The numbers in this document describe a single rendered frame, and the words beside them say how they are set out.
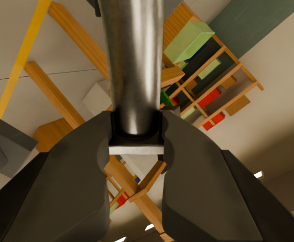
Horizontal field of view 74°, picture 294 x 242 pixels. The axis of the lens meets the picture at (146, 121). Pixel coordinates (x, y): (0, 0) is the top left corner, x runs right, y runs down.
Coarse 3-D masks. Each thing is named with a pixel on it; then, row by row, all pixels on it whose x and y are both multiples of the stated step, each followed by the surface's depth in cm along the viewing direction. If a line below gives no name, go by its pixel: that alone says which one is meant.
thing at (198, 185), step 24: (168, 120) 11; (168, 144) 9; (192, 144) 9; (192, 168) 8; (216, 168) 8; (168, 192) 7; (192, 192) 7; (216, 192) 7; (168, 216) 6; (192, 216) 6; (216, 216) 6; (240, 216) 6; (192, 240) 6; (216, 240) 5; (240, 240) 5
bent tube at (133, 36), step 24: (120, 0) 8; (144, 0) 8; (120, 24) 8; (144, 24) 8; (120, 48) 9; (144, 48) 9; (120, 72) 10; (144, 72) 10; (120, 96) 10; (144, 96) 10; (120, 120) 11; (144, 120) 11; (120, 144) 12; (144, 144) 12
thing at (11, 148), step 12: (0, 120) 14; (0, 132) 14; (12, 132) 15; (0, 144) 14; (12, 144) 14; (24, 144) 15; (36, 144) 15; (0, 156) 15; (12, 156) 15; (24, 156) 15; (0, 168) 15; (12, 168) 16
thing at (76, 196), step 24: (96, 120) 10; (72, 144) 9; (96, 144) 9; (48, 168) 7; (72, 168) 7; (96, 168) 7; (48, 192) 6; (72, 192) 7; (96, 192) 7; (24, 216) 6; (48, 216) 6; (72, 216) 6; (96, 216) 6; (24, 240) 5; (48, 240) 5; (72, 240) 6; (96, 240) 7
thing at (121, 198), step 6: (120, 162) 690; (138, 180) 639; (114, 186) 566; (108, 192) 586; (120, 192) 556; (114, 198) 534; (120, 198) 551; (126, 198) 561; (114, 204) 529; (120, 204) 551
